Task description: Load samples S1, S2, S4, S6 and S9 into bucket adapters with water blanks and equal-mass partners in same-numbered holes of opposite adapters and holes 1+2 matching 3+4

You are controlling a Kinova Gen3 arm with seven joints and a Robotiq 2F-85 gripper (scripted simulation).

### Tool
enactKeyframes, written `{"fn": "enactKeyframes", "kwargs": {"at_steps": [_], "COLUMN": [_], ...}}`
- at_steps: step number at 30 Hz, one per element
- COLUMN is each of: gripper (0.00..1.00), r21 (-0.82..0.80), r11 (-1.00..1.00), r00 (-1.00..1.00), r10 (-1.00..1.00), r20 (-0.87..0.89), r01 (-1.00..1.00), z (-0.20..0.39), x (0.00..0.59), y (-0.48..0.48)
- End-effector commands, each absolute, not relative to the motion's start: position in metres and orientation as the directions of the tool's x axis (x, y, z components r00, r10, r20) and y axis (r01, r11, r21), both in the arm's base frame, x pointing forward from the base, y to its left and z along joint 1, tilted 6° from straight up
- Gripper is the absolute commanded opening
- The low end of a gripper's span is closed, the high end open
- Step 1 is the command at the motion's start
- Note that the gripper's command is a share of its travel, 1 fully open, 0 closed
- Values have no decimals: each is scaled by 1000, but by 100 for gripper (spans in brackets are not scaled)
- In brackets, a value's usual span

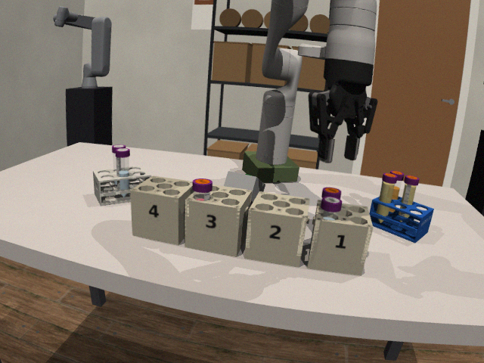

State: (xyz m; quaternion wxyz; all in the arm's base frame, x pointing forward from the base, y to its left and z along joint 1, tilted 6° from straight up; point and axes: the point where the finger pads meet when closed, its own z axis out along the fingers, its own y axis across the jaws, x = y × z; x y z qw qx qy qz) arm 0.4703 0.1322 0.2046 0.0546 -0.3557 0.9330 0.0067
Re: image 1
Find conical tube with pink liquid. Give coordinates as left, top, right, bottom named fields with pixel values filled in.
left=192, top=178, right=213, bottom=201

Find blue tube rack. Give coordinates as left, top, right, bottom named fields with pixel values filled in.
left=370, top=197, right=434, bottom=243

